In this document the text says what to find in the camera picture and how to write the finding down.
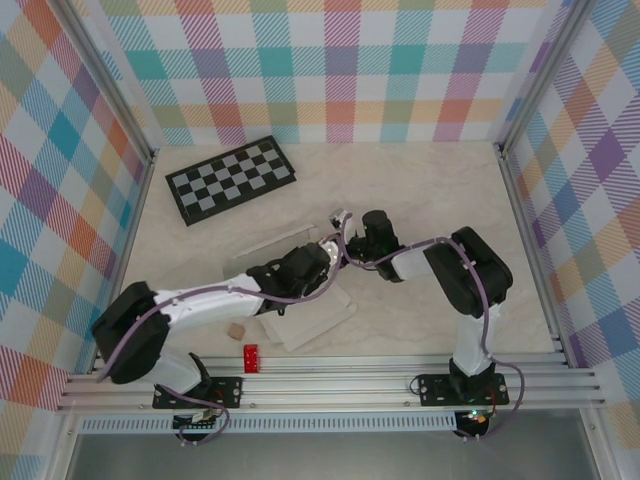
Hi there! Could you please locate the white paper box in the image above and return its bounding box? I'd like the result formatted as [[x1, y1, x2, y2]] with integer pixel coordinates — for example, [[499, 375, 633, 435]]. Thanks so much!
[[222, 222, 359, 354]]

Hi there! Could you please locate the black grey chessboard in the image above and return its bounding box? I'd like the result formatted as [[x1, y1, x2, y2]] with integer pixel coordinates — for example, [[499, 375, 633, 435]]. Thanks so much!
[[164, 134, 300, 229]]

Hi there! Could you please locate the small electronics board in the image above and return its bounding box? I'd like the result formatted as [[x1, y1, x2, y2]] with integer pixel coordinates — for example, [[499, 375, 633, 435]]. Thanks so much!
[[172, 407, 225, 435]]

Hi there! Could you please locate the grey metal panel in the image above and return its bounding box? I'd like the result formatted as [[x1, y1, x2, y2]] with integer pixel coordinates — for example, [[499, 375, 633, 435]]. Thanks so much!
[[64, 432, 601, 480]]

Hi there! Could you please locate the electronics board with green light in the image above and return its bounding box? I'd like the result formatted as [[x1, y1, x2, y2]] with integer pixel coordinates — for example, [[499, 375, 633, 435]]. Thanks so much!
[[455, 407, 496, 437]]

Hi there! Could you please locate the wide aluminium rail frame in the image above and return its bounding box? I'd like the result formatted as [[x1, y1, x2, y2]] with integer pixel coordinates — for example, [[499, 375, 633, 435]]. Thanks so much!
[[57, 353, 609, 414]]

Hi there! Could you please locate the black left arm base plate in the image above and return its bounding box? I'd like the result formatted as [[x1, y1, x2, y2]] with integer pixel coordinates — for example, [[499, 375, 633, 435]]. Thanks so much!
[[152, 374, 245, 410]]

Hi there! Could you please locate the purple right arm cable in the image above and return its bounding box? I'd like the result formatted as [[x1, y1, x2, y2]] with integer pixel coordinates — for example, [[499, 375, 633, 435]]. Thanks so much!
[[342, 234, 527, 441]]

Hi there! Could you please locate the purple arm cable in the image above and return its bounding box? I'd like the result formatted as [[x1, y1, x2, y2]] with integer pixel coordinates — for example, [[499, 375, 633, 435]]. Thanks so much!
[[342, 234, 527, 441], [99, 212, 351, 446]]

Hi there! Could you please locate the white slotted cable duct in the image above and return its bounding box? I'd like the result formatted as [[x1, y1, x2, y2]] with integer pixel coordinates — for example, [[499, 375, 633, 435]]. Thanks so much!
[[79, 412, 459, 435]]

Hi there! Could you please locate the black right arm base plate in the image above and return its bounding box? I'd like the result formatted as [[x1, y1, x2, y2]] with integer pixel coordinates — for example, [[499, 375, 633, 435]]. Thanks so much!
[[418, 372, 510, 407]]

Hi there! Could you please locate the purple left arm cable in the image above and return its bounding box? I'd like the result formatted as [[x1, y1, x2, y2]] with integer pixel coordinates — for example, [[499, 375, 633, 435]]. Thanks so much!
[[99, 212, 351, 446]]

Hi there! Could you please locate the aluminium corner post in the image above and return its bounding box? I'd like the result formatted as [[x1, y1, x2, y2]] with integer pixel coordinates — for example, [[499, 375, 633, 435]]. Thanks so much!
[[493, 0, 599, 156], [49, 0, 157, 166]]

